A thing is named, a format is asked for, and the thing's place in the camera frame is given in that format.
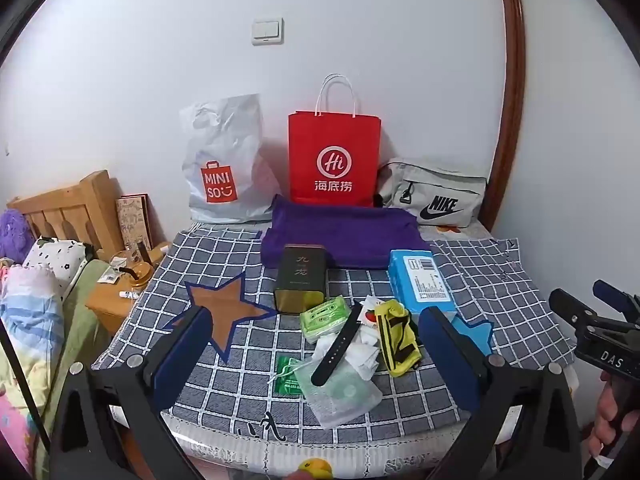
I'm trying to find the clear pouch with green contents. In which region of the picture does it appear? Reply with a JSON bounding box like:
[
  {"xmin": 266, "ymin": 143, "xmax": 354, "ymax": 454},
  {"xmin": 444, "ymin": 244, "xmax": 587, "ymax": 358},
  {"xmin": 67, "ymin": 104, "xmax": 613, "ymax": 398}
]
[{"xmin": 292, "ymin": 357, "xmax": 384, "ymax": 429}]

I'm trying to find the blue cardboard box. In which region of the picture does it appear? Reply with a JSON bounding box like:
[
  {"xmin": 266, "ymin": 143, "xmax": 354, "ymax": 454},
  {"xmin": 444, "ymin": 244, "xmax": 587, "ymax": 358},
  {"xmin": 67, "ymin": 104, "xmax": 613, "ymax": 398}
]
[{"xmin": 388, "ymin": 249, "xmax": 457, "ymax": 317}]

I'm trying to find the black watch strap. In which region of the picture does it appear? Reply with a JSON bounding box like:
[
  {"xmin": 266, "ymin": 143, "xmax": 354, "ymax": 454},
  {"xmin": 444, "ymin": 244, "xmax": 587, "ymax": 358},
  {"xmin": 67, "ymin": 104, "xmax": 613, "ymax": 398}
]
[{"xmin": 310, "ymin": 305, "xmax": 364, "ymax": 387}]

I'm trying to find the purple plush toy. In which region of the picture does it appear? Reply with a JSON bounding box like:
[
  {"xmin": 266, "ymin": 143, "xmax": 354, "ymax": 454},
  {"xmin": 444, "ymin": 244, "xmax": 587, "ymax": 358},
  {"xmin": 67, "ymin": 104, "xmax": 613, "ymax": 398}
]
[{"xmin": 0, "ymin": 208, "xmax": 32, "ymax": 264}]

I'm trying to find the wooden nightstand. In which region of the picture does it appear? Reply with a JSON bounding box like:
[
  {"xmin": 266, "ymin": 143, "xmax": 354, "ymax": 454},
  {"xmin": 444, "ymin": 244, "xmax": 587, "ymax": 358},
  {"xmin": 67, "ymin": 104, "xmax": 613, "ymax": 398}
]
[{"xmin": 85, "ymin": 242, "xmax": 174, "ymax": 334}]

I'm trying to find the thin black cable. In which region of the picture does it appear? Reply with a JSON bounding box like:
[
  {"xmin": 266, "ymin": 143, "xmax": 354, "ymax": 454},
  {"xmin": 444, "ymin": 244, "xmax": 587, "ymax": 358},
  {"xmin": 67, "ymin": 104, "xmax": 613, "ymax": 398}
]
[{"xmin": 0, "ymin": 305, "xmax": 54, "ymax": 461}]

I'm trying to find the amber glass jar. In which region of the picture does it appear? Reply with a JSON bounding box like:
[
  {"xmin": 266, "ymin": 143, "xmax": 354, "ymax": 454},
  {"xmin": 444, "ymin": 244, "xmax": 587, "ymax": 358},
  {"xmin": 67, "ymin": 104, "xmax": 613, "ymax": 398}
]
[{"xmin": 111, "ymin": 247, "xmax": 154, "ymax": 287}]

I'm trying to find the dark green tea tin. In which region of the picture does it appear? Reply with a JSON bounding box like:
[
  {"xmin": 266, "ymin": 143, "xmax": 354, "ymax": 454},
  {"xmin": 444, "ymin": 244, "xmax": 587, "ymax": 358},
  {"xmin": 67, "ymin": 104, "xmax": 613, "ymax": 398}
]
[{"xmin": 273, "ymin": 243, "xmax": 327, "ymax": 315}]

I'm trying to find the patterned flat box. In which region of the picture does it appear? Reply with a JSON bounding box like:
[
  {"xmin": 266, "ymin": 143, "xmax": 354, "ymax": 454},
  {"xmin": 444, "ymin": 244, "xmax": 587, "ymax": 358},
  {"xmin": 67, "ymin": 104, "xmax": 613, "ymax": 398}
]
[{"xmin": 115, "ymin": 192, "xmax": 156, "ymax": 252}]

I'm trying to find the white printed bedsheet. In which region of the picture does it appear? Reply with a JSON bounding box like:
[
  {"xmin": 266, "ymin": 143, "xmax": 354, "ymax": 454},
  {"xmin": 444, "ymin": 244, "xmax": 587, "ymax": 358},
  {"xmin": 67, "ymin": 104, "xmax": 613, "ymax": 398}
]
[{"xmin": 107, "ymin": 220, "xmax": 581, "ymax": 480}]

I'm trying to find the purple towel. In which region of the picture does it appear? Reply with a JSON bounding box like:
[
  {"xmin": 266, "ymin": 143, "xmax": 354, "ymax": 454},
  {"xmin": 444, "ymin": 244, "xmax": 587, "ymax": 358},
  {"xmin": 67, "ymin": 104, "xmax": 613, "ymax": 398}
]
[{"xmin": 261, "ymin": 194, "xmax": 432, "ymax": 270}]

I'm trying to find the green blanket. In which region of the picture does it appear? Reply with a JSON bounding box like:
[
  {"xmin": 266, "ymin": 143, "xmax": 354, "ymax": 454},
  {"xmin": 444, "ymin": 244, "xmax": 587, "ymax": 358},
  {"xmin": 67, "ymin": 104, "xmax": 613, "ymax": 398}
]
[{"xmin": 39, "ymin": 259, "xmax": 112, "ymax": 413}]

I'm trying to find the brown wooden door frame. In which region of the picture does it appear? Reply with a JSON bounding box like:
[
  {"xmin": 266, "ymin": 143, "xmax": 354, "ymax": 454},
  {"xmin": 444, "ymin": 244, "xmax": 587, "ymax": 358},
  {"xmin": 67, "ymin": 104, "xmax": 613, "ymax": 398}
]
[{"xmin": 492, "ymin": 0, "xmax": 529, "ymax": 233}]

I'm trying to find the white paper tag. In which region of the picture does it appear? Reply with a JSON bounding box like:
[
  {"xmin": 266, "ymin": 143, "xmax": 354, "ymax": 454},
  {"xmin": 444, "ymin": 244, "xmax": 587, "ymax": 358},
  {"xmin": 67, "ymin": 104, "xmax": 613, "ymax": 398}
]
[{"xmin": 102, "ymin": 257, "xmax": 127, "ymax": 282}]

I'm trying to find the grey waist bag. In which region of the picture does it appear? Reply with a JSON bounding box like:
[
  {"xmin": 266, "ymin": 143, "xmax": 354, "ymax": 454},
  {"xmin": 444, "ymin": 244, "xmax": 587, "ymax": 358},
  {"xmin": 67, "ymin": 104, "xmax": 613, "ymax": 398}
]
[{"xmin": 376, "ymin": 157, "xmax": 489, "ymax": 227}]

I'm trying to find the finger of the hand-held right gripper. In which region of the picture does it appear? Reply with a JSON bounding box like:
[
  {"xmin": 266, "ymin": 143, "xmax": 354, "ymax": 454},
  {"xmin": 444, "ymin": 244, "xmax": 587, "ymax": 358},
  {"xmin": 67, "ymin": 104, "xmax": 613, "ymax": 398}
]
[
  {"xmin": 592, "ymin": 280, "xmax": 640, "ymax": 322},
  {"xmin": 549, "ymin": 287, "xmax": 603, "ymax": 332}
]

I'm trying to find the wooden headboard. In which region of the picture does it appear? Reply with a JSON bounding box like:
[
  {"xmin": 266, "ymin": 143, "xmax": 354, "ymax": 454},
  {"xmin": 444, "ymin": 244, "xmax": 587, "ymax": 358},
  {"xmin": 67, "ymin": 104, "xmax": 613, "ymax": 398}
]
[{"xmin": 7, "ymin": 170, "xmax": 124, "ymax": 262}]

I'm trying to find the white plastic shopping bag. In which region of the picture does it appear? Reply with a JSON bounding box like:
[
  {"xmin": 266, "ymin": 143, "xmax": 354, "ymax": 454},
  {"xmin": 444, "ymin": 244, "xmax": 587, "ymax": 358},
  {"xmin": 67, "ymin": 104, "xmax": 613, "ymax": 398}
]
[{"xmin": 180, "ymin": 94, "xmax": 282, "ymax": 223}]

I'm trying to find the person's right hand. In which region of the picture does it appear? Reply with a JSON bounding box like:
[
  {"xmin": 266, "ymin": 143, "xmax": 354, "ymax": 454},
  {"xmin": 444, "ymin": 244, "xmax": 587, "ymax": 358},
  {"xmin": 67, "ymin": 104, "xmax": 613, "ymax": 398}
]
[{"xmin": 586, "ymin": 375, "xmax": 640, "ymax": 467}]

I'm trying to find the small fruit sticker card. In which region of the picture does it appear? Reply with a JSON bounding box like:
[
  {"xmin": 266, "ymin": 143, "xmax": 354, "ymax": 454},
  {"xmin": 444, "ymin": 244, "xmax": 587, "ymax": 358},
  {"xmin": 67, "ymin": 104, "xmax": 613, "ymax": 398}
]
[{"xmin": 360, "ymin": 296, "xmax": 387, "ymax": 329}]

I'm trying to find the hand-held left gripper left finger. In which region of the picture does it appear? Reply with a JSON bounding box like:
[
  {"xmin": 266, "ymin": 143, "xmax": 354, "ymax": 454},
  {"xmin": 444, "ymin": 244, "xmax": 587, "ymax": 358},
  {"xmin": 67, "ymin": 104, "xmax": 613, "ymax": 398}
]
[{"xmin": 50, "ymin": 305, "xmax": 216, "ymax": 480}]

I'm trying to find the grey checked bedsheet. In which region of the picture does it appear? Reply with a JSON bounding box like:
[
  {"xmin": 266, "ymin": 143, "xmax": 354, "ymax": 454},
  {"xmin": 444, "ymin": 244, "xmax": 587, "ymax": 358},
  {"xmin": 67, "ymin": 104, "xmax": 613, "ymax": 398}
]
[{"xmin": 97, "ymin": 224, "xmax": 577, "ymax": 447}]

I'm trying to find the white spotted pillow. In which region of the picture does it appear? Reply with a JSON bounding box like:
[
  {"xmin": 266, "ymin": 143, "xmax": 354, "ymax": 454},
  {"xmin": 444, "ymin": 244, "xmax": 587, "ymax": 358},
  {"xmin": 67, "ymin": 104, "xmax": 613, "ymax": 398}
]
[{"xmin": 22, "ymin": 237, "xmax": 97, "ymax": 302}]

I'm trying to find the green tissue packet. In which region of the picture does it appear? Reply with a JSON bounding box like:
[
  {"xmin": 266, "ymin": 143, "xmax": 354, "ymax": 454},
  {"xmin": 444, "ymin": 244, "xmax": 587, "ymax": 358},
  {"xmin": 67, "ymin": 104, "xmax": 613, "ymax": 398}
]
[{"xmin": 300, "ymin": 296, "xmax": 352, "ymax": 345}]

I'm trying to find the pastel striped quilt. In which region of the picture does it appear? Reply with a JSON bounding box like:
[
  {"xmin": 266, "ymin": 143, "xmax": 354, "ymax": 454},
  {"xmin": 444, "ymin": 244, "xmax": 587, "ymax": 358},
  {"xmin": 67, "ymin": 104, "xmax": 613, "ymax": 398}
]
[{"xmin": 0, "ymin": 264, "xmax": 67, "ymax": 461}]

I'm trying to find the white sock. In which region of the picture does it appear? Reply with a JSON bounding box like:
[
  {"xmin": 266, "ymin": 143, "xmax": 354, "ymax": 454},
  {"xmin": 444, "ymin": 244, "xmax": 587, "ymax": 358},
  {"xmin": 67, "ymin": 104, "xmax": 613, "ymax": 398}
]
[{"xmin": 347, "ymin": 329, "xmax": 384, "ymax": 382}]

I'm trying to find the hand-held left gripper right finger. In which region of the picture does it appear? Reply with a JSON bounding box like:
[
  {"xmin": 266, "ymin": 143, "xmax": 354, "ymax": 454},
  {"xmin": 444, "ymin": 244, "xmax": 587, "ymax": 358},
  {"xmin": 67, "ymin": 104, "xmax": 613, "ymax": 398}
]
[{"xmin": 417, "ymin": 306, "xmax": 586, "ymax": 480}]

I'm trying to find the red paper shopping bag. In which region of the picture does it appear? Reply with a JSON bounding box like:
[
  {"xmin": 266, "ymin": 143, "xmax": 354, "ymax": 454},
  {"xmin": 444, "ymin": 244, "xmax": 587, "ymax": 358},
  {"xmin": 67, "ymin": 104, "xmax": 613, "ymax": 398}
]
[{"xmin": 288, "ymin": 74, "xmax": 382, "ymax": 208}]

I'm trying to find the white wall light switch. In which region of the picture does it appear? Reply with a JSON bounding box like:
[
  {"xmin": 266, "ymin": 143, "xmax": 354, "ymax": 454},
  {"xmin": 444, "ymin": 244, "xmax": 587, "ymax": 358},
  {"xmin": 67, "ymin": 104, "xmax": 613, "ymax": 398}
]
[{"xmin": 251, "ymin": 17, "xmax": 285, "ymax": 46}]

